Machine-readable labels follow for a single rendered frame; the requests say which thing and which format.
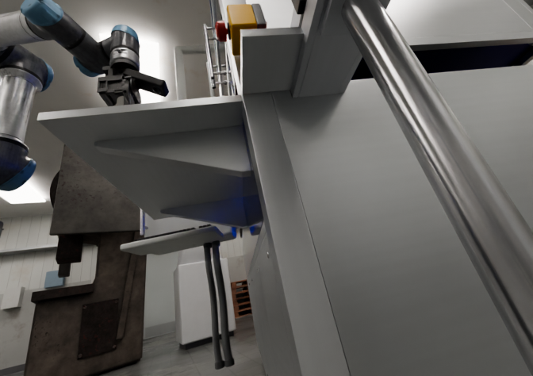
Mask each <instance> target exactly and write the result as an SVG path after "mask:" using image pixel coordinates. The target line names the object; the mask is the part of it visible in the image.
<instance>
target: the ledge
mask: <svg viewBox="0 0 533 376"><path fill-rule="evenodd" d="M303 36H304V32H303V30H302V27H288V28H270V29H241V30H240V81H241V91H242V94H253V93H262V92H271V91H280V90H291V87H292V84H293V77H294V74H295V71H296V66H297V61H298V57H299V53H300V50H301V44H302V40H303Z"/></svg>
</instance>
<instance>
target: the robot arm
mask: <svg viewBox="0 0 533 376"><path fill-rule="evenodd" d="M46 40H55V41H56V42H57V43H58V44H60V45H61V46H62V47H64V48H65V49H66V50H68V51H69V52H70V53H71V54H72V55H73V56H74V57H73V60H74V63H75V66H76V67H77V68H78V69H79V70H80V71H81V72H82V73H83V74H84V75H86V76H89V77H96V76H98V75H103V74H105V77H98V88H97V93H99V95H100V96H101V98H102V99H103V101H104V102H105V103H106V105H107V106H124V105H133V104H141V103H142V101H141V95H140V92H139V90H140V89H141V90H145V91H147V92H150V93H153V94H157V95H159V96H162V97H166V96H167V95H168V93H169V90H168V88H167V84H166V82H165V80H162V79H158V78H156V77H153V76H150V75H146V74H144V73H141V72H140V42H139V37H138V35H137V33H136V31H135V30H134V29H132V28H131V27H129V26H127V25H115V26H114V27H113V29H112V31H111V33H110V37H108V38H106V39H104V40H101V41H99V42H97V41H96V40H95V39H94V38H93V37H92V36H91V35H90V34H88V33H87V32H86V31H85V30H84V29H83V28H82V27H81V26H80V25H78V24H77V23H76V22H75V21H74V20H73V19H72V18H71V17H70V16H69V15H68V14H66V13H65V12H64V11H63V10H62V8H61V7H60V6H59V5H58V4H56V3H54V2H53V1H52V0H24V1H23V3H22V4H21V10H18V11H14V12H10V13H3V14H0V190H2V191H13V190H16V189H18V188H20V187H21V186H23V185H24V184H25V183H27V181H28V180H29V179H30V178H31V177H32V175H33V173H34V171H35V170H36V162H35V160H33V159H31V158H28V153H29V148H28V147H27V146H26V145H25V144H24V141H25V134H26V131H27V128H28V123H29V118H30V113H31V110H32V106H33V100H34V96H35V94H38V93H40V92H42V91H45V90H47V89H48V88H49V86H50V83H51V82H52V80H53V77H54V73H53V70H52V68H51V67H50V66H49V65H48V64H47V63H45V62H44V61H43V60H42V59H41V58H39V57H37V56H35V55H34V54H33V53H31V52H30V51H29V50H27V49H26V48H24V47H23V46H21V44H28V43H34V42H41V41H46Z"/></svg>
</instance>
